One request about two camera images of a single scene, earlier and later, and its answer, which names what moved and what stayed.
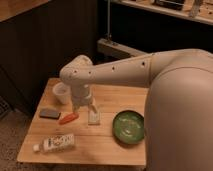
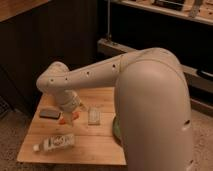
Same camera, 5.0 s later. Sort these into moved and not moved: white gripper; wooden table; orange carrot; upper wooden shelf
Moved: white gripper
Not moved: upper wooden shelf; wooden table; orange carrot
